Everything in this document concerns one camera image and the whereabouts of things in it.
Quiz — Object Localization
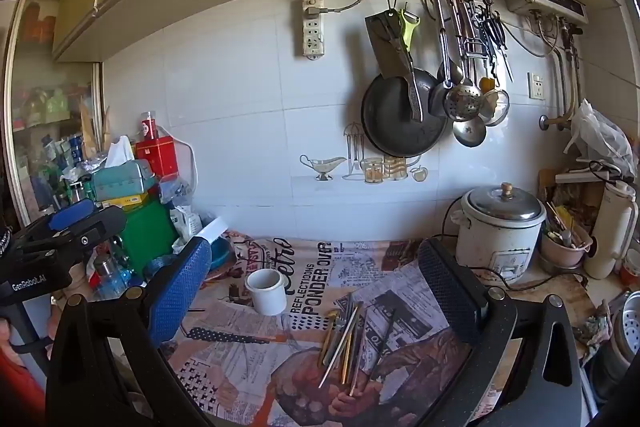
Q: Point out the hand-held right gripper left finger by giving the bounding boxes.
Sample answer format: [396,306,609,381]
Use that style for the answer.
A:
[46,237,221,427]

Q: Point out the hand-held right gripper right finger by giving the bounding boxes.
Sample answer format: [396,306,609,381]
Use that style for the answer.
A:
[417,237,584,427]

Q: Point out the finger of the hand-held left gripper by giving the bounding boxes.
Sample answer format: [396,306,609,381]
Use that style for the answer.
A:
[12,198,98,248]
[22,205,128,264]

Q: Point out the white cup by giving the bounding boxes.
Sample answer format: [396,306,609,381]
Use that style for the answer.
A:
[244,268,290,317]

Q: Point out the bunch of mixed chopsticks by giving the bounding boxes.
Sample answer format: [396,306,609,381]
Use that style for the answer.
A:
[317,292,401,397]

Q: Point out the bundle of kitchen utensils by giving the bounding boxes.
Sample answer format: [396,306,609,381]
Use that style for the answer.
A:
[544,201,592,252]

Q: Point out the person's left hand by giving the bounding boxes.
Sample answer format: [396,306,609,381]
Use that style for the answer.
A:
[47,299,66,344]

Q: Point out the yellow flat box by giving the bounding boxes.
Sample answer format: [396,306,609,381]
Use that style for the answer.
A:
[114,193,151,210]

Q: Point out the teal tissue box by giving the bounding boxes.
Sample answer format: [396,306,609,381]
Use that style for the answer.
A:
[91,135,157,204]

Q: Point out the green box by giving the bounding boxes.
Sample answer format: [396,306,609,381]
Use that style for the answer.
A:
[119,201,182,276]

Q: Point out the blue plastic bottle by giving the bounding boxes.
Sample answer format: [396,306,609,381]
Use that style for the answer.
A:
[92,254,134,301]

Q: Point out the blue bowl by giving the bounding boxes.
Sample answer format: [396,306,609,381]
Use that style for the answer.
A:
[206,236,237,271]

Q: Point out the white rice cooker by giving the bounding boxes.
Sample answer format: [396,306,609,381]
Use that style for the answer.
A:
[451,181,547,286]

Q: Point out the plastic bag of packets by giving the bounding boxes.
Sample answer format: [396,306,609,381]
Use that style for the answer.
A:
[158,178,204,244]

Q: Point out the brown paper bag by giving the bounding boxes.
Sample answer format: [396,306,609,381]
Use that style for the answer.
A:
[78,99,112,158]

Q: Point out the red tin box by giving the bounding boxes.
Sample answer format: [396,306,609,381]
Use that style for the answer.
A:
[133,136,180,180]

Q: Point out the red and white jar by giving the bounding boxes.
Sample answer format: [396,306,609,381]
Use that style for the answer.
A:
[139,110,160,142]

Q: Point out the glass door cupboard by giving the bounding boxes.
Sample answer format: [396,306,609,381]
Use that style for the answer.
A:
[5,0,107,228]

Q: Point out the pink utensil bowl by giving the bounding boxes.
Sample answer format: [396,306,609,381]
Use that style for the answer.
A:
[539,219,594,271]

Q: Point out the newspaper print tablecloth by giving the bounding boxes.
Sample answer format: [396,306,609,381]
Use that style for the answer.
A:
[165,229,506,424]

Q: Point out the dirty rag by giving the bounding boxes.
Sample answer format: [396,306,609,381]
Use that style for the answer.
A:
[574,301,614,359]

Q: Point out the wooden cutting board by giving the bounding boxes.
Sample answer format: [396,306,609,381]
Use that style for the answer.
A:
[537,168,607,228]

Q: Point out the round steel ladle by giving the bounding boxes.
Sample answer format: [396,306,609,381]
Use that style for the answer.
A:
[452,117,488,148]

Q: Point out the white thermos jug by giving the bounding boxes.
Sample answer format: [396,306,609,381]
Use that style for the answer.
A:
[582,179,639,281]

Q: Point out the black wok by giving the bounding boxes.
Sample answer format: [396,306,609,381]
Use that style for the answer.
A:
[360,69,450,158]

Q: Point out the steel steamer pot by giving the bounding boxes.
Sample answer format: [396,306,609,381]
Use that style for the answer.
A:
[606,289,640,360]

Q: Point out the perforated steel skimmer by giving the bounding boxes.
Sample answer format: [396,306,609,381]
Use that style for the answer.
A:
[443,0,484,123]

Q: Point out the white plastic bag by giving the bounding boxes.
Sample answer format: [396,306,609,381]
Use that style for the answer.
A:
[564,99,637,178]

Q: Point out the metal water pipes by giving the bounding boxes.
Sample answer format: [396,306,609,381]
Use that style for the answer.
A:
[539,23,586,132]

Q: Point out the dark cleaver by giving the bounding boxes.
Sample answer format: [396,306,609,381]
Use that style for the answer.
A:
[364,11,427,124]

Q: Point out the green peeler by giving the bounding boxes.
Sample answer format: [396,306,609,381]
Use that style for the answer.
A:
[398,9,421,51]

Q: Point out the black scissors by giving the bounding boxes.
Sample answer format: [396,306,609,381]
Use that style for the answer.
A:
[479,4,508,52]

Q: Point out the white power strip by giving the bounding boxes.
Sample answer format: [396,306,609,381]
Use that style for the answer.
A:
[302,0,327,60]

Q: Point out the white cord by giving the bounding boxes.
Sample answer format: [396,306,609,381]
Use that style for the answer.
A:
[164,133,199,208]

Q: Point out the wire mesh strainer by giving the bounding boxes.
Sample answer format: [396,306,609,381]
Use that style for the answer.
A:
[480,89,511,128]

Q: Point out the white wall socket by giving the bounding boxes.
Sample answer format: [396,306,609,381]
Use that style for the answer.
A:
[527,71,546,101]

